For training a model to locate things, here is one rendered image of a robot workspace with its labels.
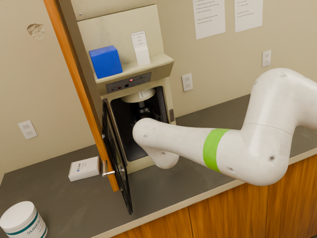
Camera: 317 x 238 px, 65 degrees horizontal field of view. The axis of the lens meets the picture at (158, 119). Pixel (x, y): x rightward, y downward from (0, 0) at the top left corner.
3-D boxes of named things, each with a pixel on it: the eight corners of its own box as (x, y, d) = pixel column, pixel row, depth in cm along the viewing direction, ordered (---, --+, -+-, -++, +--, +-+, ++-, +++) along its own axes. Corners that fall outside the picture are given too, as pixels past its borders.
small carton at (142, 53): (138, 62, 103) (135, 47, 101) (150, 60, 103) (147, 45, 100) (138, 65, 99) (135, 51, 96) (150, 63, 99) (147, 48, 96)
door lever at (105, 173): (116, 160, 101) (114, 156, 100) (117, 176, 93) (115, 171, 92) (103, 164, 101) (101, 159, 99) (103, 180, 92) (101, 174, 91)
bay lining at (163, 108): (119, 138, 148) (102, 83, 130) (159, 125, 153) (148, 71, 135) (127, 162, 127) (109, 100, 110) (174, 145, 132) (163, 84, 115)
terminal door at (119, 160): (126, 169, 126) (104, 99, 107) (131, 216, 100) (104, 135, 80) (124, 169, 126) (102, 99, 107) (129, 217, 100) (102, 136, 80)
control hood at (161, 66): (99, 94, 107) (92, 72, 102) (168, 74, 113) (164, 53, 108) (102, 104, 97) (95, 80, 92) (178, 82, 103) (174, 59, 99)
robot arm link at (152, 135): (214, 178, 67) (233, 146, 72) (196, 152, 61) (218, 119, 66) (138, 151, 95) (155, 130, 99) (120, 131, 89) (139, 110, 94)
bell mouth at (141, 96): (118, 93, 129) (115, 83, 127) (149, 84, 133) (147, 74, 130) (124, 106, 114) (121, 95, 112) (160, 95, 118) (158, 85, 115)
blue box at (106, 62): (95, 72, 102) (88, 50, 97) (118, 66, 103) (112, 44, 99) (97, 79, 93) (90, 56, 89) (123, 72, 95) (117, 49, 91)
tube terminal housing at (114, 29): (117, 149, 151) (74, 17, 113) (166, 133, 157) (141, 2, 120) (125, 175, 130) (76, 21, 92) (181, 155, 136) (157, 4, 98)
